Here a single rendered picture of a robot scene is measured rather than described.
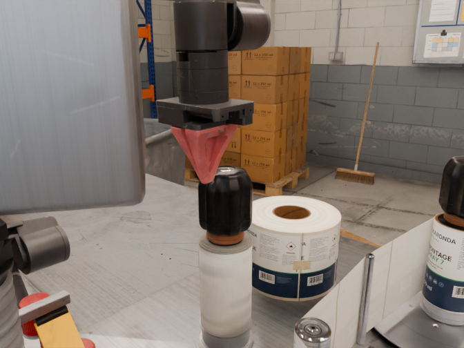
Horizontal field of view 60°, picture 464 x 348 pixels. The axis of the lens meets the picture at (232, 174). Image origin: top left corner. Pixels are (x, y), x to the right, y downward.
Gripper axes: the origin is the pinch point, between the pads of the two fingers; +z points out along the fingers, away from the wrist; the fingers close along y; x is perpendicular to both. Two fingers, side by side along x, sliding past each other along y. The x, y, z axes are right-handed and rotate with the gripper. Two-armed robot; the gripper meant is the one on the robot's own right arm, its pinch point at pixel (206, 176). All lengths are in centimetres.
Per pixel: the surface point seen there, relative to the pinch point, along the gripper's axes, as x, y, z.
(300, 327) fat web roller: 1.7, -15.1, 13.1
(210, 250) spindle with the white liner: -4.2, 4.2, 13.7
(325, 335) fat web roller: 1.3, -17.9, 12.8
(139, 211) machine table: -38, 73, 39
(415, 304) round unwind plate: -37, -16, 32
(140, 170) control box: 23.6, -21.4, -11.3
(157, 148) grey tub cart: -133, 191, 58
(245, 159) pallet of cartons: -251, 211, 97
